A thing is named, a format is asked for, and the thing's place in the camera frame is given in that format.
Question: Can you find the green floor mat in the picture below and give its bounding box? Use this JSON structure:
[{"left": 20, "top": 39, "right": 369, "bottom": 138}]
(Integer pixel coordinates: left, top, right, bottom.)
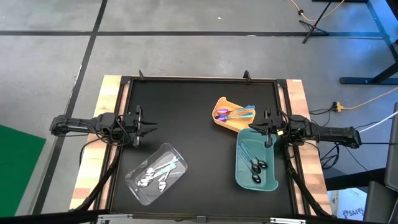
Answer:
[{"left": 0, "top": 124, "right": 47, "bottom": 218}]

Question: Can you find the yellow cable with black plug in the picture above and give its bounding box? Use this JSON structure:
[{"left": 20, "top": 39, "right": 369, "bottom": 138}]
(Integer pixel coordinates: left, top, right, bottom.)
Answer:
[{"left": 289, "top": 0, "right": 346, "bottom": 22}]

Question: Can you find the grey chair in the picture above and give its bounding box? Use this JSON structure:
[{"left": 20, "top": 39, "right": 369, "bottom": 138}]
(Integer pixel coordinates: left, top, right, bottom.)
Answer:
[{"left": 363, "top": 101, "right": 398, "bottom": 224}]

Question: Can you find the black tripod stand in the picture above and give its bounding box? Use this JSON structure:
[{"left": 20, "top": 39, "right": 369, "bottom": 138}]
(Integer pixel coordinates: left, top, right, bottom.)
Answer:
[{"left": 298, "top": 0, "right": 335, "bottom": 45}]

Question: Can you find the cardboard box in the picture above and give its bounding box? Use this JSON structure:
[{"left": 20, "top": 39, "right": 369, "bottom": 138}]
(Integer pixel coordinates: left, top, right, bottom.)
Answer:
[{"left": 328, "top": 186, "right": 368, "bottom": 222}]

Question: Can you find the clear plastic bin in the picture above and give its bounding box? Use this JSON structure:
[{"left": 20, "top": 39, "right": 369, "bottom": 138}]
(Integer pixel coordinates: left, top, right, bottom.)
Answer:
[{"left": 124, "top": 142, "right": 189, "bottom": 207}]

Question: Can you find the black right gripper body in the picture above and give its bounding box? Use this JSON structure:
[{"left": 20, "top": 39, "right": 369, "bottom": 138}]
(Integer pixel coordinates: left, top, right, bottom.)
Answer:
[{"left": 264, "top": 107, "right": 294, "bottom": 149}]

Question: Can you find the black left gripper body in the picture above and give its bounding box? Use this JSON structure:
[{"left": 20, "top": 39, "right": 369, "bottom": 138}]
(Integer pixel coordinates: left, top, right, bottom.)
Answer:
[{"left": 116, "top": 105, "right": 144, "bottom": 148}]

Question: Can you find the black desk leg frame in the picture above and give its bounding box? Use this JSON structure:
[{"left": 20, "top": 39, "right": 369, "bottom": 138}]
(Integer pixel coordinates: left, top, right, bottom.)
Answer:
[{"left": 338, "top": 0, "right": 398, "bottom": 86}]

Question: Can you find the teal plastic bin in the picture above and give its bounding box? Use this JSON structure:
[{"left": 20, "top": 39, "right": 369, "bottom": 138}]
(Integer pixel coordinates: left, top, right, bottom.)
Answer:
[{"left": 234, "top": 128, "right": 279, "bottom": 192}]

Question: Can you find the black table edge frame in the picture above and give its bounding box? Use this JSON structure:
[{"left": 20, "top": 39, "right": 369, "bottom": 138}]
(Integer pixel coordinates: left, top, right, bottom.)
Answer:
[{"left": 93, "top": 75, "right": 313, "bottom": 220}]

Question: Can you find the yellow plastic bin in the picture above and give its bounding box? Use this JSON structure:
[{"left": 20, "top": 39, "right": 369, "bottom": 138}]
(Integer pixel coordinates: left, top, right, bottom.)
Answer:
[{"left": 211, "top": 96, "right": 257, "bottom": 134}]

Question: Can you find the black rig beam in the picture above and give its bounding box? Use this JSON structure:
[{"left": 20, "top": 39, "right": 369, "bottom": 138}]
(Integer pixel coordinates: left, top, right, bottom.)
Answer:
[{"left": 0, "top": 208, "right": 398, "bottom": 224}]

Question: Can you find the white cable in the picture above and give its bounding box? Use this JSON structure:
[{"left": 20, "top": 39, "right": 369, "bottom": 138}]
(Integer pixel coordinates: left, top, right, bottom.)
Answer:
[{"left": 351, "top": 110, "right": 398, "bottom": 134}]

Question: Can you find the yellow extension cable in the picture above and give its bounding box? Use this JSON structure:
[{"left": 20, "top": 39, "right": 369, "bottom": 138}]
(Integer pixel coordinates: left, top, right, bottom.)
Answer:
[{"left": 341, "top": 86, "right": 398, "bottom": 111}]

